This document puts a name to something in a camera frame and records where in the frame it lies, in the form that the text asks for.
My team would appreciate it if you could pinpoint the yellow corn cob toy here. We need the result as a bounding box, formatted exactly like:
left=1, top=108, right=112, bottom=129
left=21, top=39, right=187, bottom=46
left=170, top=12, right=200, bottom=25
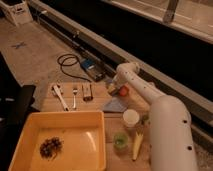
left=132, top=133, right=143, bottom=161

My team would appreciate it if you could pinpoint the yellow plastic tray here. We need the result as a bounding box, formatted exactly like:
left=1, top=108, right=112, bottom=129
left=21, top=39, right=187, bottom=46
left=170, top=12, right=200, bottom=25
left=8, top=111, right=106, bottom=171

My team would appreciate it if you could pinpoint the orange round fruit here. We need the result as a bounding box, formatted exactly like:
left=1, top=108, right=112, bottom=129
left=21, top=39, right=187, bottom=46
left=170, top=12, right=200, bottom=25
left=119, top=86, right=129, bottom=97

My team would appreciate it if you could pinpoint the white plastic cup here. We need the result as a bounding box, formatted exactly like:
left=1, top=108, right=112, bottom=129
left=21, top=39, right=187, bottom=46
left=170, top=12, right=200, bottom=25
left=123, top=109, right=140, bottom=128

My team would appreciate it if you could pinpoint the black cable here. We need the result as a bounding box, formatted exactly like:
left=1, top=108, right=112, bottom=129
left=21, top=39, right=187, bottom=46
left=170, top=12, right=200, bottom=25
left=56, top=53, right=92, bottom=83

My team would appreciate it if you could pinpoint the blue and black device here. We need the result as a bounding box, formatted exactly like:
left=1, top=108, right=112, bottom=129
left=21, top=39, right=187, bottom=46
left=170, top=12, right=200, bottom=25
left=80, top=59, right=105, bottom=82

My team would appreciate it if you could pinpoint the dark grape bunch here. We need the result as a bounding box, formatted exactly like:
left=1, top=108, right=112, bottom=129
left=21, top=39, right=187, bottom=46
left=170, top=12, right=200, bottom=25
left=39, top=137, right=62, bottom=159

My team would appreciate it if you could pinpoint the black chair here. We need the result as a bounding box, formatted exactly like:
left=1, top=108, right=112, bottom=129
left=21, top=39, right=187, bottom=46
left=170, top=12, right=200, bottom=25
left=0, top=52, right=36, bottom=171

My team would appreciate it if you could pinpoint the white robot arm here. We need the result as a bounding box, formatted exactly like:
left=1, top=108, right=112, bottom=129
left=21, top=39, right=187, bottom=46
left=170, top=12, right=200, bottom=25
left=111, top=62, right=198, bottom=171

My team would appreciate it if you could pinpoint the green vegetable toy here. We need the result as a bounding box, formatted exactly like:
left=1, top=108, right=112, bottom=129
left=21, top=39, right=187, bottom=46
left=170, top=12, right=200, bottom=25
left=141, top=114, right=149, bottom=124

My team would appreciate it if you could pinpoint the blue folded cloth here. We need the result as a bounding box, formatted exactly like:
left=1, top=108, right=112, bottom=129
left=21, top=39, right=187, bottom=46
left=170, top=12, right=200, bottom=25
left=102, top=97, right=127, bottom=113

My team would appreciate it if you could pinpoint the green plastic cup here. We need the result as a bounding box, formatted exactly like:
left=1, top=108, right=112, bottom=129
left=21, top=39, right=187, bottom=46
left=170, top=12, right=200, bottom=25
left=113, top=132, right=128, bottom=152

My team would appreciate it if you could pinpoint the white box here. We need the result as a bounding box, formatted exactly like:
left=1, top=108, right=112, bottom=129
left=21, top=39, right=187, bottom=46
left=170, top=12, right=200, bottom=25
left=0, top=0, right=33, bottom=27

